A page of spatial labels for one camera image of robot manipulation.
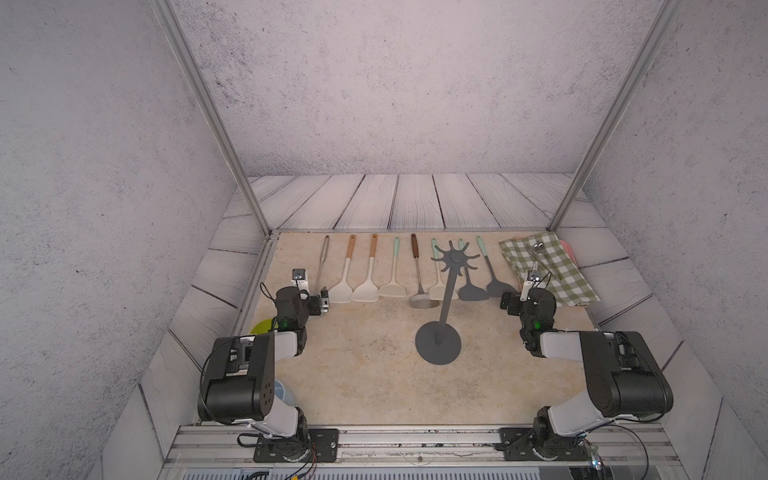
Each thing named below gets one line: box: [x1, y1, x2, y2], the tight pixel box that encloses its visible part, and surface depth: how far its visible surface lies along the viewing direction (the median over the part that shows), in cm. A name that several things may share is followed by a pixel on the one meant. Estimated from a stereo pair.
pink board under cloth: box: [559, 240, 579, 268], surface depth 117 cm
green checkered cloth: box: [499, 231, 601, 307], surface depth 110 cm
